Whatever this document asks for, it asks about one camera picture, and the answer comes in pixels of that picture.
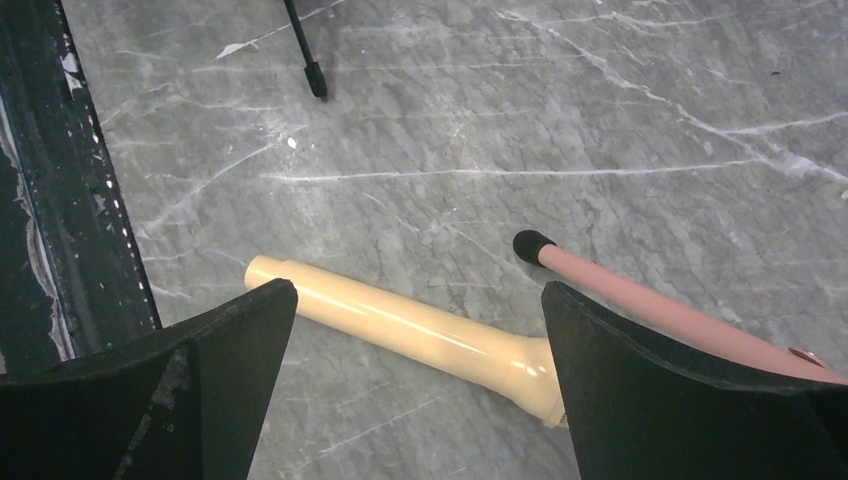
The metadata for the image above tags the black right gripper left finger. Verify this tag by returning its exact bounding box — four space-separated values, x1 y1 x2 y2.
1 279 298 479

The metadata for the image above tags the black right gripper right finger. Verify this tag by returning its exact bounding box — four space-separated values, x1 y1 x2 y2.
541 281 847 479

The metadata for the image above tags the cream yellow microphone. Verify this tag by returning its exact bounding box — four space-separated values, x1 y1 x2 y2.
244 255 567 427

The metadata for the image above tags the black tripod shock-mount stand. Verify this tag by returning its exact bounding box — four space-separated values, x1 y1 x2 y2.
283 0 328 100

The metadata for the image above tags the pink music stand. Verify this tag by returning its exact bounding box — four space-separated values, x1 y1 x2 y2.
513 230 847 385

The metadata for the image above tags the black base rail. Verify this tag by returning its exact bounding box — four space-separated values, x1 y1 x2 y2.
1 1 161 375

